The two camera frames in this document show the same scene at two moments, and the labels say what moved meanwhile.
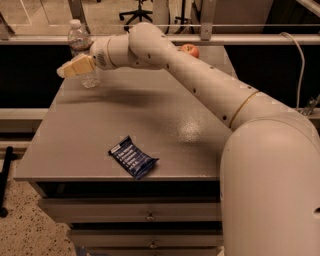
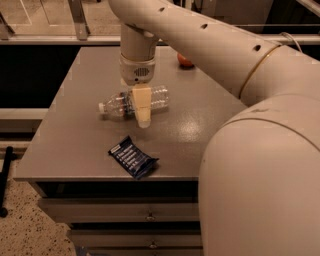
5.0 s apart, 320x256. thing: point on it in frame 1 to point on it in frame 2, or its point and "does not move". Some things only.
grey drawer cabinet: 134,165 does not move
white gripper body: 99,53 to 137,71
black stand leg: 4,172 does not move
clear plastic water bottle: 80,43 to 122,103
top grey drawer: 173,210 does not move
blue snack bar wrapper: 134,160 does not move
